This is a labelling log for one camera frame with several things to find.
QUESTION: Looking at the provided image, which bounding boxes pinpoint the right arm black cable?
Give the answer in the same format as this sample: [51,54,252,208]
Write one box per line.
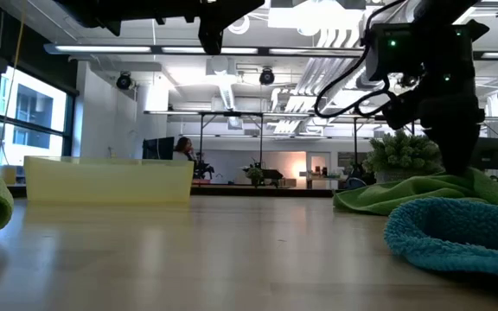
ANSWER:
[313,0,405,120]

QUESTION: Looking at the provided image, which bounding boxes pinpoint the black ceiling spotlight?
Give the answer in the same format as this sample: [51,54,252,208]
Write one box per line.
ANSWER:
[116,71,137,91]
[259,67,276,86]

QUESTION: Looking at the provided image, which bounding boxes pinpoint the teal microfiber towel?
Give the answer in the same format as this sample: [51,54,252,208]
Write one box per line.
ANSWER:
[383,197,498,287]

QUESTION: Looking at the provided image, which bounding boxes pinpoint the yellow cable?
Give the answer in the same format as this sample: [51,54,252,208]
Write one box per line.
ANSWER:
[0,0,28,168]

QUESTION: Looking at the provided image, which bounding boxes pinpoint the black computer monitor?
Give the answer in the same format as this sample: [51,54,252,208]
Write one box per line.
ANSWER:
[469,136,498,172]
[142,136,176,161]

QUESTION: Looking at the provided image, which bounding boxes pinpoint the yellow translucent plastic basket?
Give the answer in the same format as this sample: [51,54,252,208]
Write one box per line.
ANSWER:
[22,155,195,204]

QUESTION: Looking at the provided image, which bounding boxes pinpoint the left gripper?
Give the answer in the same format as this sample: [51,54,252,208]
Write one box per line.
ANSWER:
[196,0,267,56]

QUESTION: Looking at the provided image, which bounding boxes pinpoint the long ceiling light bar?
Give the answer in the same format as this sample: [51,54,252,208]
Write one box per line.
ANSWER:
[43,42,498,60]

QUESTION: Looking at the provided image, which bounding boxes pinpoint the person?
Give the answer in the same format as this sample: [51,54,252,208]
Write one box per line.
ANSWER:
[172,136,198,163]

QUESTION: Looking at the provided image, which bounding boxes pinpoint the small distant potted plant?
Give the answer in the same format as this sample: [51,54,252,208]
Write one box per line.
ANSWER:
[245,166,264,187]

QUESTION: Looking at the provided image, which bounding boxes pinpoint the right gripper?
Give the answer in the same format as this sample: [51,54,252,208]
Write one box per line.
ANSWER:
[417,64,486,176]

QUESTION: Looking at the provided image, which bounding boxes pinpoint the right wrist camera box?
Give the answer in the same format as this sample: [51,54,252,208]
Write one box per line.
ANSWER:
[380,92,423,130]

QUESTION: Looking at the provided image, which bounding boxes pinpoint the potted artificial green plant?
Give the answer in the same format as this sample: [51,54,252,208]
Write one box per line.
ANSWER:
[361,129,444,185]

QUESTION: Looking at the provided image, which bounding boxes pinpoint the large glass window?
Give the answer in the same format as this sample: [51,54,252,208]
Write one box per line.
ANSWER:
[0,64,77,168]

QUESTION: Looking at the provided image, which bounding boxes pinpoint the black background rig frame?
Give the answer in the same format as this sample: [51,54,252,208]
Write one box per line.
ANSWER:
[199,111,264,168]

